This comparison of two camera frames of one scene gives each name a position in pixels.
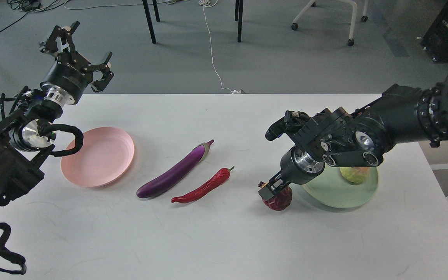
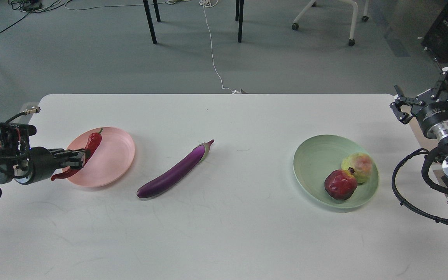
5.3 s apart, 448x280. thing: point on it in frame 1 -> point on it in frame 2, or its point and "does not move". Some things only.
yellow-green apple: x=355 y=174 does not move
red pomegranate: x=280 y=201 -> x=340 y=184
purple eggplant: x=166 y=179 does not move
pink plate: x=106 y=154 does not move
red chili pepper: x=220 y=177 -> x=93 y=143
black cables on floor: x=27 y=6 does not move
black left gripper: x=70 y=74 -> x=44 y=163
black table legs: x=237 y=13 does not move
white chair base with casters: x=313 y=3 does not move
